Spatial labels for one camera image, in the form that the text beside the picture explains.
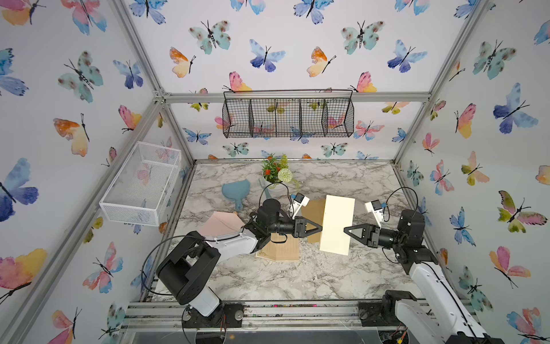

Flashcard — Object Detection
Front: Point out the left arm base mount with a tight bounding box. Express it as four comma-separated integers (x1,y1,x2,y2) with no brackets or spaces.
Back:
183,302,244,330

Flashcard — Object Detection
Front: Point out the blue hand brush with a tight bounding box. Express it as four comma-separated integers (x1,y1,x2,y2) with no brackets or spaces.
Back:
259,177,269,192

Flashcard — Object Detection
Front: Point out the pink envelope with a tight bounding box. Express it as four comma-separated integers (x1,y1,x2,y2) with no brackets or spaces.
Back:
199,212,244,237

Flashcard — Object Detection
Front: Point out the white letter paper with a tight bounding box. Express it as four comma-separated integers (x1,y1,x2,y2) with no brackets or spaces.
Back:
319,195,355,256

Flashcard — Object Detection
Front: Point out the white mesh wall basket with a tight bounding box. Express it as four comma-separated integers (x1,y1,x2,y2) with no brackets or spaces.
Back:
100,141,181,226

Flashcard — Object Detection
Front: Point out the black wire wall basket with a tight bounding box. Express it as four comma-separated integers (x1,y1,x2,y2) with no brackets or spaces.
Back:
222,89,355,138

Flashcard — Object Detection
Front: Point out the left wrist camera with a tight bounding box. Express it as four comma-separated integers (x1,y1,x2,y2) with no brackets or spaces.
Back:
289,193,310,219

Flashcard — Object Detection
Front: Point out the potted artificial flower plant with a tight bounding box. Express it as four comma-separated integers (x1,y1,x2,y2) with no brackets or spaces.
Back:
262,152,300,191

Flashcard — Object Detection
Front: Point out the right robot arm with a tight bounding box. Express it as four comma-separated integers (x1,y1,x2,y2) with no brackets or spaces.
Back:
344,210,502,343

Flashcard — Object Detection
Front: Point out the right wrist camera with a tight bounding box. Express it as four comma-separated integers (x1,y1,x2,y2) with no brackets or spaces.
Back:
365,199,385,227

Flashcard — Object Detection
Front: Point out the blue dustpan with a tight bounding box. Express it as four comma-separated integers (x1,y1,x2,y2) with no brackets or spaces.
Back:
221,179,251,212

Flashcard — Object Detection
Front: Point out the brown kraft envelope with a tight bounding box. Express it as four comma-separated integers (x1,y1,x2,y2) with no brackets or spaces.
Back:
302,199,326,244

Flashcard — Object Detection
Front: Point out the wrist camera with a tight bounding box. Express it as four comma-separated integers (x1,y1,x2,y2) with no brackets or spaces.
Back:
289,193,310,219
365,199,385,227

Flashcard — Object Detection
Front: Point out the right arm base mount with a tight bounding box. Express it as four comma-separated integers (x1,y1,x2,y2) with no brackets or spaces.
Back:
357,290,418,327

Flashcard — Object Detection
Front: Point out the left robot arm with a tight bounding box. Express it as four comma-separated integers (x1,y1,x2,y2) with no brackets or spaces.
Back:
156,199,322,318

